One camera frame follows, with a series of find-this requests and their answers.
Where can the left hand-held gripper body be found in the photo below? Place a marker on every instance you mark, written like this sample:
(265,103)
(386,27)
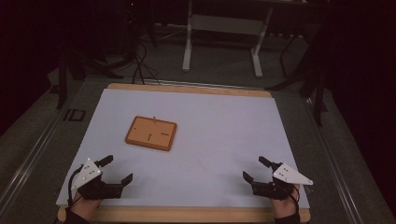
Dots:
(93,188)

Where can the person's left hand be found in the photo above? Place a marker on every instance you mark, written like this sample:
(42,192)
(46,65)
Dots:
(85,207)

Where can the person's right hand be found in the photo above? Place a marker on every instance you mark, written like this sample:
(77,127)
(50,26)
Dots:
(285,207)

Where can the black metal stand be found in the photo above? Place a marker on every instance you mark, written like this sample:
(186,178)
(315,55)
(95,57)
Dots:
(62,81)
(314,77)

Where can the orange wooden board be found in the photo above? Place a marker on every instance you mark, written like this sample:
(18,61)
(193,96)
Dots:
(146,130)

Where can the white table sheet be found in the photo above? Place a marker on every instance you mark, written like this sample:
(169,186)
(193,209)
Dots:
(202,140)

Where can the metal floor rail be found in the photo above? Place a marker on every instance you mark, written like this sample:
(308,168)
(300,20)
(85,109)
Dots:
(28,161)
(333,161)

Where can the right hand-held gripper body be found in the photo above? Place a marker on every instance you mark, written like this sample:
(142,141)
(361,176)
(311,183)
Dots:
(274,189)

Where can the white metal table frame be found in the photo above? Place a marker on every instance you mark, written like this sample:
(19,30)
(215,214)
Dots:
(225,25)

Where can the black floor socket plate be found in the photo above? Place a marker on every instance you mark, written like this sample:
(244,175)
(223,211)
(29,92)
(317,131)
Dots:
(74,115)

